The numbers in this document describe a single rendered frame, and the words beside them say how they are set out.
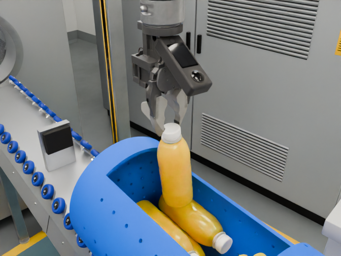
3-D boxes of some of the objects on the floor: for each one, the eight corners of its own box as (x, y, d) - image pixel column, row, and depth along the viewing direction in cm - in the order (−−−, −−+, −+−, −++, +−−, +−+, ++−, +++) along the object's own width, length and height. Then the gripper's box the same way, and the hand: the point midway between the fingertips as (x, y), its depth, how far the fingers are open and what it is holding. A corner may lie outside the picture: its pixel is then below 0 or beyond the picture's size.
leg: (27, 235, 213) (2, 149, 181) (31, 241, 210) (5, 154, 177) (18, 240, 210) (-10, 153, 178) (21, 246, 206) (-6, 158, 174)
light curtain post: (133, 257, 200) (104, -103, 112) (139, 264, 196) (114, -103, 108) (124, 263, 196) (87, -103, 109) (130, 270, 192) (97, -104, 105)
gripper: (169, 13, 68) (169, 112, 78) (118, 23, 61) (126, 129, 72) (200, 22, 62) (196, 127, 73) (147, 33, 56) (151, 147, 66)
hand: (170, 128), depth 70 cm, fingers closed on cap, 4 cm apart
